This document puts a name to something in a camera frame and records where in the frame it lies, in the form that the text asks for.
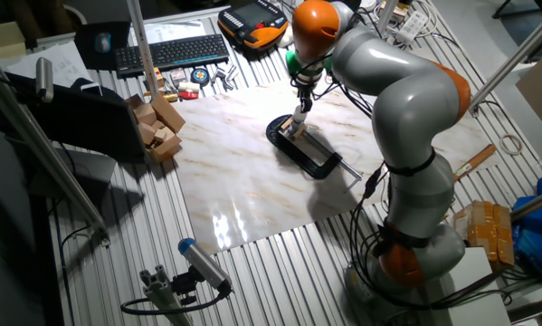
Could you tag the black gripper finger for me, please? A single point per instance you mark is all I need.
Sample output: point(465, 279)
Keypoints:
point(309, 105)
point(301, 106)

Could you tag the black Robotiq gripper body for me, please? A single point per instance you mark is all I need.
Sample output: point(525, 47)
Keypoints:
point(306, 87)

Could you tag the white light bulb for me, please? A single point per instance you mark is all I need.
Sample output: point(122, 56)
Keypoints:
point(299, 117)

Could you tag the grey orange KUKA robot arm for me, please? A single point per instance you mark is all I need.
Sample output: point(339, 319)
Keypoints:
point(411, 104)

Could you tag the small wooden block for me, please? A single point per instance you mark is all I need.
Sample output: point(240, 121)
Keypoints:
point(287, 124)
point(300, 131)

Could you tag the black iron C-clamp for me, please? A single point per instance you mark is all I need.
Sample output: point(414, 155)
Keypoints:
point(297, 151)

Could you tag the white egg-shaped object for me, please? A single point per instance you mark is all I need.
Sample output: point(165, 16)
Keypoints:
point(285, 37)

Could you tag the silver metal pipe fitting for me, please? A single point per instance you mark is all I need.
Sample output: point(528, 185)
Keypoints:
point(224, 77)

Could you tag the orange black teach pendant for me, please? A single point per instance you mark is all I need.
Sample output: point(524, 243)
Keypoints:
point(252, 22)

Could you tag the marble pattern mat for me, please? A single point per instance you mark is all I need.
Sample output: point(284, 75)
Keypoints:
point(243, 181)

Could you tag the black blue tape measure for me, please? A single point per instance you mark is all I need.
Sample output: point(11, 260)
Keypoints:
point(201, 78)

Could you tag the white red pipe valve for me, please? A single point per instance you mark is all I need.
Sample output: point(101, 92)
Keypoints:
point(189, 90)

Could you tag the white power strip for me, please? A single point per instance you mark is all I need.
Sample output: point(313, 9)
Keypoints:
point(411, 27)

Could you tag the small red white box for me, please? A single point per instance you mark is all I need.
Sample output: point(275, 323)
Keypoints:
point(177, 76)

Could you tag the brass pipe fitting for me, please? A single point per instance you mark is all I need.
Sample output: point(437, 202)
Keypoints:
point(168, 96)

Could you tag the black keyboard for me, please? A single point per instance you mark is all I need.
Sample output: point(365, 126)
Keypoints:
point(171, 54)

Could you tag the open cardboard box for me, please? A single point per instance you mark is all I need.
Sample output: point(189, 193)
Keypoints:
point(159, 127)

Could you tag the printed paper sheet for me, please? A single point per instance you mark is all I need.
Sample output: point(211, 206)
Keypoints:
point(171, 31)

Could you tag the wooden peg rack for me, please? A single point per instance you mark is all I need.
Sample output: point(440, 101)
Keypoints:
point(444, 213)

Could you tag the dark computer mouse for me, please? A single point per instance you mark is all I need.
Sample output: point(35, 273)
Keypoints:
point(102, 43)

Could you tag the taped cardboard package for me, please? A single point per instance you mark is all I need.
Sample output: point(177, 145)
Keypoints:
point(483, 231)

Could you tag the black laptop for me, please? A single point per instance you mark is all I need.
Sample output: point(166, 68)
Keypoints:
point(85, 122)

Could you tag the black mouse pad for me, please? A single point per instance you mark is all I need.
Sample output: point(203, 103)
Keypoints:
point(82, 50)

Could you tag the short aluminium profile stand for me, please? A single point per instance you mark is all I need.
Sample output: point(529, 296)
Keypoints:
point(162, 294)

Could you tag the white paper sheet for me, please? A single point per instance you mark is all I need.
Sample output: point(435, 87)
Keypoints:
point(49, 63)

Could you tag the blue bag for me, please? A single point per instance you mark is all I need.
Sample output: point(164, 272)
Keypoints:
point(539, 235)

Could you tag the long aluminium bar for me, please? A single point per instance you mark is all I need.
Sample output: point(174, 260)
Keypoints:
point(40, 149)

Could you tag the tan cardboard box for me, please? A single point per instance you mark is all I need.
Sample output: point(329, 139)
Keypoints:
point(3, 41)

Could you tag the aluminium profile post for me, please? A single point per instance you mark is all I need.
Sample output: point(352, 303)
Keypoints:
point(141, 45)
point(386, 11)
point(515, 56)
point(535, 204)

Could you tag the silver camera blue cap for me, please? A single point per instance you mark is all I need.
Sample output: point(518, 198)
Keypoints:
point(205, 265)

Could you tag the silver camera on bar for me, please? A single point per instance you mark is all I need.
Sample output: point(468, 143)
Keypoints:
point(44, 79)

